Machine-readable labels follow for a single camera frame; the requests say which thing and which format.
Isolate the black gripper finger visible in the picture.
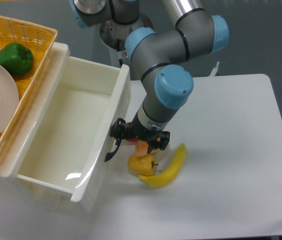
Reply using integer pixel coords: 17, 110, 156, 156
110, 118, 126, 145
147, 131, 170, 154

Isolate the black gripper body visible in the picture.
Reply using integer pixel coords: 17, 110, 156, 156
125, 122, 159, 142

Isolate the white drawer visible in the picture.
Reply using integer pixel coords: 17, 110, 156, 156
17, 57, 131, 205

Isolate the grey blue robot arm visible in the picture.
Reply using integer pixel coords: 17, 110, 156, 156
70, 0, 229, 152

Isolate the white drawer cabinet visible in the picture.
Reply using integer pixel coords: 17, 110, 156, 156
0, 42, 70, 210

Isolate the orange toast slice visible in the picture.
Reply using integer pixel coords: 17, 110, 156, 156
134, 140, 161, 157

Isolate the red bell pepper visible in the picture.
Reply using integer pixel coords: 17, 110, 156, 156
127, 122, 138, 143

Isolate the yellow bell pepper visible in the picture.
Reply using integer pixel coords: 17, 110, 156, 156
127, 154, 159, 176

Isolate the yellow banana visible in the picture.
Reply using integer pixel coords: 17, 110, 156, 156
138, 143, 187, 188

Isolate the yellow woven basket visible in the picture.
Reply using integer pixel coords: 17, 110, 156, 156
0, 16, 58, 151

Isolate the green bell pepper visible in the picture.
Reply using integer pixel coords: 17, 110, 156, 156
0, 42, 33, 76

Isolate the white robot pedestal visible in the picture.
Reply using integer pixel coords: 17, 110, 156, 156
100, 13, 153, 68

